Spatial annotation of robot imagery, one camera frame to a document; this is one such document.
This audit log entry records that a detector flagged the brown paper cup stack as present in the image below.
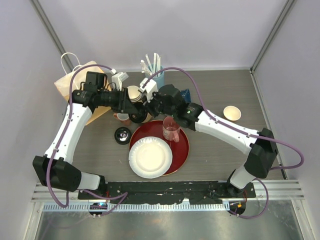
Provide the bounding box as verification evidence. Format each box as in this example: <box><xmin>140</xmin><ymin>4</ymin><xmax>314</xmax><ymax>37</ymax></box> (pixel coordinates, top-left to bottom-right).
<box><xmin>127</xmin><ymin>85</ymin><xmax>142</xmax><ymax>103</ymax></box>

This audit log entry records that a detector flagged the pink glass mug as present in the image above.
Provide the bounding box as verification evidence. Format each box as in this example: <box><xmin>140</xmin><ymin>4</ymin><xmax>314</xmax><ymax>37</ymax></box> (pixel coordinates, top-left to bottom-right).
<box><xmin>162</xmin><ymin>116</ymin><xmax>181</xmax><ymax>143</ymax></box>

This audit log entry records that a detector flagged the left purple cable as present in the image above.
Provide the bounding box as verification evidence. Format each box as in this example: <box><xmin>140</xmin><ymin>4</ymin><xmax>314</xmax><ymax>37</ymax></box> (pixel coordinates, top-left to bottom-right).
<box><xmin>46</xmin><ymin>63</ymin><xmax>129</xmax><ymax>218</ymax></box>

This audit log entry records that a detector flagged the blue straw holder cup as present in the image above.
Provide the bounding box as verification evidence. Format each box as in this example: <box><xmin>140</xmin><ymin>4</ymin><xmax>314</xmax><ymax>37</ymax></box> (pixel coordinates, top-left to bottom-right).
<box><xmin>144</xmin><ymin>64</ymin><xmax>165</xmax><ymax>89</ymax></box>

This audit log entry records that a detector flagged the red round tray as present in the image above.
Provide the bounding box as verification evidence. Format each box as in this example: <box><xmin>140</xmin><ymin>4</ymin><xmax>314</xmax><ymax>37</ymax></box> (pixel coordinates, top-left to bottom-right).
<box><xmin>129</xmin><ymin>120</ymin><xmax>190</xmax><ymax>176</ymax></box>

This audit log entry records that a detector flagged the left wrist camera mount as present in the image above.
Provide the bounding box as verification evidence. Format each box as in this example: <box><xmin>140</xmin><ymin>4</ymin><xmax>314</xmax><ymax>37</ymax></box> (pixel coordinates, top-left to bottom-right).
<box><xmin>111</xmin><ymin>72</ymin><xmax>129</xmax><ymax>91</ymax></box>

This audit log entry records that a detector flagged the purple cable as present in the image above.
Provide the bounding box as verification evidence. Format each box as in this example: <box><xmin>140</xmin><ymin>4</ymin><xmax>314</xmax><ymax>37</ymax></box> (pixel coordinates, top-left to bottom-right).
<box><xmin>46</xmin><ymin>63</ymin><xmax>129</xmax><ymax>218</ymax></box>
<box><xmin>146</xmin><ymin>66</ymin><xmax>305</xmax><ymax>220</ymax></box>

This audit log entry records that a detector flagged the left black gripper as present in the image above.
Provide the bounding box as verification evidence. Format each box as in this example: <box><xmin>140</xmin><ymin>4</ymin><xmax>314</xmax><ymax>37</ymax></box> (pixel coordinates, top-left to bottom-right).
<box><xmin>98</xmin><ymin>87</ymin><xmax>138</xmax><ymax>114</ymax></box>

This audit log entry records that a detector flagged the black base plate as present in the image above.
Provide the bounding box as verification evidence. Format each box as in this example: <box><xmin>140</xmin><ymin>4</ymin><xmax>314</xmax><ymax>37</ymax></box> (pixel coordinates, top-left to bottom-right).
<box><xmin>93</xmin><ymin>181</ymin><xmax>256</xmax><ymax>205</ymax></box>

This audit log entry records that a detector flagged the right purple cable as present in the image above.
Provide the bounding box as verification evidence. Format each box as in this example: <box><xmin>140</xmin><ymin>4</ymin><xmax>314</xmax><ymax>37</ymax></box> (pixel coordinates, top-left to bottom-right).
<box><xmin>146</xmin><ymin>66</ymin><xmax>305</xmax><ymax>220</ymax></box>

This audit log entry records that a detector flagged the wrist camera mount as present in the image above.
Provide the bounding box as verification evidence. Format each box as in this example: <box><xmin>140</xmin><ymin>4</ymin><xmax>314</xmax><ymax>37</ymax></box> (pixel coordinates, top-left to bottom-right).
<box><xmin>111</xmin><ymin>72</ymin><xmax>129</xmax><ymax>91</ymax></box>
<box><xmin>138</xmin><ymin>77</ymin><xmax>158</xmax><ymax>103</ymax></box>

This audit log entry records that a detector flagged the white paper plate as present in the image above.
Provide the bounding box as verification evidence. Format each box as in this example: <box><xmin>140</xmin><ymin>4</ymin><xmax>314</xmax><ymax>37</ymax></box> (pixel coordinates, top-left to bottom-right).
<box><xmin>128</xmin><ymin>136</ymin><xmax>173</xmax><ymax>179</ymax></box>

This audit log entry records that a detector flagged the blue plastic dish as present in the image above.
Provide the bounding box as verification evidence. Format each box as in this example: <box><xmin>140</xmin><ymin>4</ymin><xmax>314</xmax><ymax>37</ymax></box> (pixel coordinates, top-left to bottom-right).
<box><xmin>180</xmin><ymin>88</ymin><xmax>192</xmax><ymax>103</ymax></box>

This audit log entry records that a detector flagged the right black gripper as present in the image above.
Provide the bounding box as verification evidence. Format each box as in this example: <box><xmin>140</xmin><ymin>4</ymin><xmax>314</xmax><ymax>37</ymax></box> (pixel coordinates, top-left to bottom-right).
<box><xmin>141</xmin><ymin>90</ymin><xmax>176</xmax><ymax>119</ymax></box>

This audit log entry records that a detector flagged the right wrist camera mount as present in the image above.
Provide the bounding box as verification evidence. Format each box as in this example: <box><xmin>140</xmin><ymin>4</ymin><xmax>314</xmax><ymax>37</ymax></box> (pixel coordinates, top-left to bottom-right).
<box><xmin>138</xmin><ymin>77</ymin><xmax>158</xmax><ymax>103</ymax></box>

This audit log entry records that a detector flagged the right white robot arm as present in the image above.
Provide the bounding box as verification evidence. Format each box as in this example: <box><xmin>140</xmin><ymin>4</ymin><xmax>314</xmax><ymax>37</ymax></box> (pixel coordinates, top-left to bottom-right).
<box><xmin>144</xmin><ymin>84</ymin><xmax>278</xmax><ymax>198</ymax></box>

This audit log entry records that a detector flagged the brown paper bag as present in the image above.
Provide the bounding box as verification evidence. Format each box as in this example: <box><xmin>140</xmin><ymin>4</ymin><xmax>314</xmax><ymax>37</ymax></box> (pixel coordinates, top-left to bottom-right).
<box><xmin>53</xmin><ymin>52</ymin><xmax>112</xmax><ymax>126</ymax></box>

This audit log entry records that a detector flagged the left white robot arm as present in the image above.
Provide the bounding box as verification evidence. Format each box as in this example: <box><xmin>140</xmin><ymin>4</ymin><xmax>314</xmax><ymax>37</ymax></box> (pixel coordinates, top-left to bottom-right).
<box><xmin>32</xmin><ymin>71</ymin><xmax>138</xmax><ymax>200</ymax></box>

